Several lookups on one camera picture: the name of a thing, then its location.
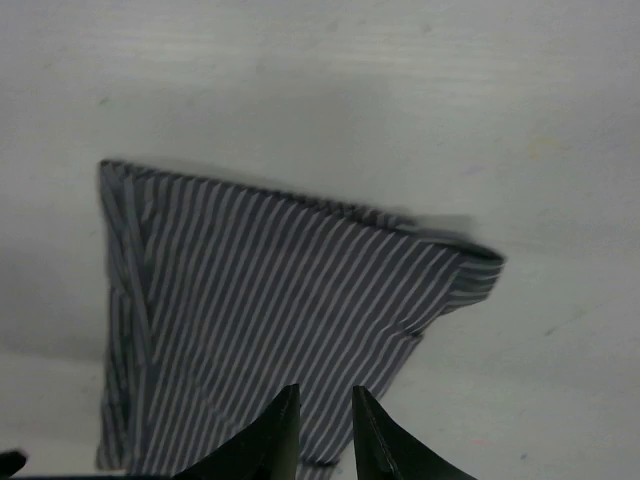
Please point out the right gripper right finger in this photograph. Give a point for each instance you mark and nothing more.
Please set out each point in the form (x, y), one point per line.
(385, 451)

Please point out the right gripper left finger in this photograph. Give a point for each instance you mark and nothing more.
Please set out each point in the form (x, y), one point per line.
(266, 449)

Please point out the grey striped underwear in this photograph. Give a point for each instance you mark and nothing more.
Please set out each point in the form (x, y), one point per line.
(221, 294)

